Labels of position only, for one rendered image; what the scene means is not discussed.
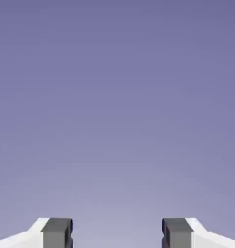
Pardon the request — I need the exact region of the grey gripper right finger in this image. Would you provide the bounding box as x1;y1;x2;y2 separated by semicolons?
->
161;217;235;248

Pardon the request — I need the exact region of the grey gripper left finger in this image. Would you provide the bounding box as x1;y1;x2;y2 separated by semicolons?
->
0;217;74;248

